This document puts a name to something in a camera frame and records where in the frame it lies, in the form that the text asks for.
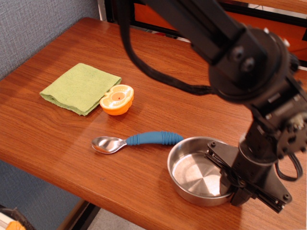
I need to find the green folded towel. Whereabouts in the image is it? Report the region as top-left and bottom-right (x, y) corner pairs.
(40, 63), (121, 116)

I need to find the orange toy fruit half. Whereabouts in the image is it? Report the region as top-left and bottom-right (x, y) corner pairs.
(99, 84), (134, 115)

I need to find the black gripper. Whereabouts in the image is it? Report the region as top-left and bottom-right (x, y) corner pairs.
(205, 135), (292, 213)

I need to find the spoon with blue handle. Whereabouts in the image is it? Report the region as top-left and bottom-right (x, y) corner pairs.
(91, 131), (184, 154)

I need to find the orange object at floor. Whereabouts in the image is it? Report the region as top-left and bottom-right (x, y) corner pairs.
(6, 220), (26, 230)

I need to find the stainless steel pot with handle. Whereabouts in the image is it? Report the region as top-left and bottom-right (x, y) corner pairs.
(167, 137), (234, 207)

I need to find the black metal frame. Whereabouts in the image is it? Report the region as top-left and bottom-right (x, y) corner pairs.
(104, 0), (307, 39)

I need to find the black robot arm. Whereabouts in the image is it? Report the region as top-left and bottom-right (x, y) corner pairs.
(145, 0), (307, 212)

